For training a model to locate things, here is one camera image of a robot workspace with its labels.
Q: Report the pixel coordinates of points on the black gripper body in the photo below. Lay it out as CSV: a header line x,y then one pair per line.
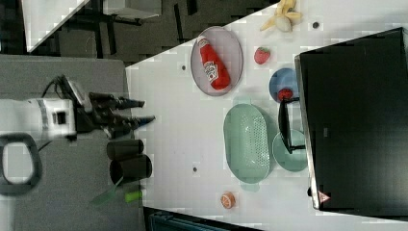
x,y
96,111

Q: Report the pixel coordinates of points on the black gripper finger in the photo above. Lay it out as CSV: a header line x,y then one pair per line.
x,y
126,103
135,122

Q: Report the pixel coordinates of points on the green plastic strainer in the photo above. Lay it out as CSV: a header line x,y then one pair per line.
x,y
248,135

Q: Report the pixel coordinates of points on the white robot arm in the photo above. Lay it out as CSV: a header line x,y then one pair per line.
x,y
29,125

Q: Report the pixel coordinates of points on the grey board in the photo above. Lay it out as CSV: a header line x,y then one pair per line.
x,y
73,172

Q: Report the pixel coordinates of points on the upper black cylinder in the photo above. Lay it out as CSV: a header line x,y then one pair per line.
x,y
124,150

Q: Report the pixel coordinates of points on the black cylinder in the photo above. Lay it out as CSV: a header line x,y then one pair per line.
x,y
131,170
124,150

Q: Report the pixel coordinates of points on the lower black cylinder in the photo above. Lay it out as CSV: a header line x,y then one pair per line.
x,y
131,170

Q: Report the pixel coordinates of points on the green marker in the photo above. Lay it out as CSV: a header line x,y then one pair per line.
x,y
132,196

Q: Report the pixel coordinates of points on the dark blue crate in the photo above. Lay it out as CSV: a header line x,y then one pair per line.
x,y
161,220

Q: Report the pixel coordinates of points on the red ketchup bottle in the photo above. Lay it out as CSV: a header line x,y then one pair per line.
x,y
214,68

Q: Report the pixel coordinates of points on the grey round plate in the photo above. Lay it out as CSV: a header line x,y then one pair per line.
x,y
229,50

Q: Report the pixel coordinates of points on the toy orange slice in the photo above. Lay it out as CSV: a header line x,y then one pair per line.
x,y
228,200

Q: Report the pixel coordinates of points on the toy strawberry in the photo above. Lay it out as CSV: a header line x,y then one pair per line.
x,y
261,55

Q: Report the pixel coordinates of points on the small red toy fruit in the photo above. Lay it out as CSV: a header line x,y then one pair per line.
x,y
285,94

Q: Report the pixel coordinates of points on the blue bowl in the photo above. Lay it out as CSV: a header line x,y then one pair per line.
x,y
283,78

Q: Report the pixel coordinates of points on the green cup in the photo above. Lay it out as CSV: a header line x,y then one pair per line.
x,y
294,161

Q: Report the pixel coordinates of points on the toy banana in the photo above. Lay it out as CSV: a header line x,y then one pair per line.
x,y
284,16

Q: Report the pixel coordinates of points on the black toaster oven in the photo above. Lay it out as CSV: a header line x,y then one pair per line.
x,y
354,110

